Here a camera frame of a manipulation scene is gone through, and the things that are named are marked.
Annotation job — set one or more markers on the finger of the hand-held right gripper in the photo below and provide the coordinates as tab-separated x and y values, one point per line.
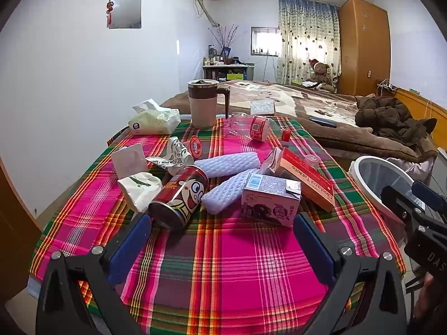
398	200
431	195

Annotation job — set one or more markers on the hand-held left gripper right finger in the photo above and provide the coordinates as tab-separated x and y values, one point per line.
314	247

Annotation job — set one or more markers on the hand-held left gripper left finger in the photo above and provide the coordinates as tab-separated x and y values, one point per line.
131	247

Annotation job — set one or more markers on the white rimmed mesh trash bin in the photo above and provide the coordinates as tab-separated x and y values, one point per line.
380	179

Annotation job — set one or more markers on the white paper cup green leaf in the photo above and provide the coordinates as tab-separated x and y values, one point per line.
139	190

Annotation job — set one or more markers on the purple milk carton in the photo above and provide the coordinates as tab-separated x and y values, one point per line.
270	202

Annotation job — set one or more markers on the red and white medicine box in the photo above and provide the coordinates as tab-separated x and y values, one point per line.
307	179

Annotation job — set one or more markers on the red cartoon face can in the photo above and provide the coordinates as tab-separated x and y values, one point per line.
180	197

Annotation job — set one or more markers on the printed wrapper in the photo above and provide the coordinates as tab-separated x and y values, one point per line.
173	155

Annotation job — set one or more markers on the white foam net sleeve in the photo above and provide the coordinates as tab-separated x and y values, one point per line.
228	162
227	192

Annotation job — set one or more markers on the person's right hand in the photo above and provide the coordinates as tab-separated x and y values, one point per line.
427	296

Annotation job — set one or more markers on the white plastic bag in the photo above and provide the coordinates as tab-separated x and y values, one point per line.
415	169

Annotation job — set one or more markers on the brown fleece garment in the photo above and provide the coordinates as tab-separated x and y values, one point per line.
391	118

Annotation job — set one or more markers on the small clear plastic bottle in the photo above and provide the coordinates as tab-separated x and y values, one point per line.
312	161

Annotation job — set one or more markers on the plaid tablecloth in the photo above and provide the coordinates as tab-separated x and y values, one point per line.
227	261

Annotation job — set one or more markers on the wooden headboard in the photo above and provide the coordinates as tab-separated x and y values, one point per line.
422	103

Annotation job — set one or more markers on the dark blue phone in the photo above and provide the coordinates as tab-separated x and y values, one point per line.
323	121

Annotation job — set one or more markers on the wooden door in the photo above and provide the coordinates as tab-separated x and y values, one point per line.
14	230

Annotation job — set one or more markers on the small red jelly cup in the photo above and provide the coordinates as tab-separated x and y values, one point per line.
195	146

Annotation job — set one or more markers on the brown printed blanket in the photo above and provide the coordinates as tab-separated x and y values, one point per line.
314	104

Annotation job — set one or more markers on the soft tissue pack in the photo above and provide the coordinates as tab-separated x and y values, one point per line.
153	120

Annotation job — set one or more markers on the crushed clear plastic bottle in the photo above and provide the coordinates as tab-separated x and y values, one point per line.
251	127

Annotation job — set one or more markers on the brown teddy bear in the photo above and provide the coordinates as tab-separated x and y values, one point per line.
320	75

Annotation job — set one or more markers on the clear wrapped tissue packet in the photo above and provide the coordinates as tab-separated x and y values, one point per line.
262	107

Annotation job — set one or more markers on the pink mug with brown lid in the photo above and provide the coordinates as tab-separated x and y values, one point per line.
202	106

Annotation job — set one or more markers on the wooden wardrobe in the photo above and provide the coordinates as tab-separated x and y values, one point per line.
365	45

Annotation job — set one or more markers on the patterned curtain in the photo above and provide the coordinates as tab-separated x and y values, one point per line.
307	38

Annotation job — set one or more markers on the cluttered small desk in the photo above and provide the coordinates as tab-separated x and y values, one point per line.
227	71

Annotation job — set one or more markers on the window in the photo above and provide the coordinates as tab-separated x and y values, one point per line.
264	41

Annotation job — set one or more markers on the vase of dry branches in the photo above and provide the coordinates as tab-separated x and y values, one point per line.
225	38

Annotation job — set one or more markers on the red knot ornament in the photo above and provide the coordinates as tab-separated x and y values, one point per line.
110	8

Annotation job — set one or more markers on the square wall mirror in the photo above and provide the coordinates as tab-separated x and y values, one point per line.
125	10

